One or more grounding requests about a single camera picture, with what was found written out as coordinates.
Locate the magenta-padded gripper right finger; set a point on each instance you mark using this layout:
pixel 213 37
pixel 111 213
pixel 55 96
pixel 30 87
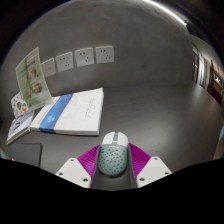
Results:
pixel 154 170

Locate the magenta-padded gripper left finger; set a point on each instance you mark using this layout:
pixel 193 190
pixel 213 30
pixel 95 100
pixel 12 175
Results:
pixel 71 170

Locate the green and white computer mouse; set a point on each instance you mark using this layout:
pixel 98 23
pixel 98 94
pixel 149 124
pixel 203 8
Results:
pixel 112 156

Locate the dark grey mouse pad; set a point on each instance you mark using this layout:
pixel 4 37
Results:
pixel 26 153

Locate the white book with blue band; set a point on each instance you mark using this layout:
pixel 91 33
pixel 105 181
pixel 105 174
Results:
pixel 80 113

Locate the grey striped book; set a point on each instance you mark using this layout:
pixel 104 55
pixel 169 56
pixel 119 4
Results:
pixel 19 126

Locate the white card with colourful stickers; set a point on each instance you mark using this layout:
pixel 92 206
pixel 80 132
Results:
pixel 18 105

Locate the green menu sign stand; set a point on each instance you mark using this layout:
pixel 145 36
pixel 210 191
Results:
pixel 31 80

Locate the dark wooden cabinet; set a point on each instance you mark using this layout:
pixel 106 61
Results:
pixel 216 86

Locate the dark framed glass door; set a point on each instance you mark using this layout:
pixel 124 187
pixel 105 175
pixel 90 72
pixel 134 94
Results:
pixel 200 66

